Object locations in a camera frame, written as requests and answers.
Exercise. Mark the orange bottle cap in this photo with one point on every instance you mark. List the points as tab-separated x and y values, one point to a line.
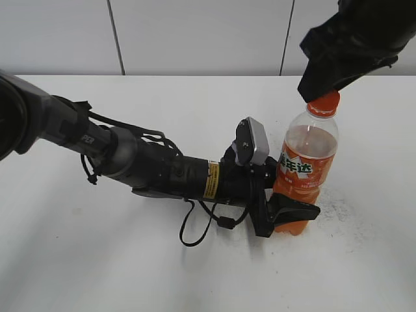
325	106

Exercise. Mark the orange soda plastic bottle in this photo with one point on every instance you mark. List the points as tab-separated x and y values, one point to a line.
307	153

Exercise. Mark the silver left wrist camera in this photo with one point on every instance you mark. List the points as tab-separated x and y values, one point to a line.
250	144

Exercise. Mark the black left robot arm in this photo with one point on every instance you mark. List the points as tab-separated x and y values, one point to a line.
151	164

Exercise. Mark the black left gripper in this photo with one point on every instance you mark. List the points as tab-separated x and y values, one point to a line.
282	209

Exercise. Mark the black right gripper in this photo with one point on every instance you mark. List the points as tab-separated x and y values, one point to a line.
363	36

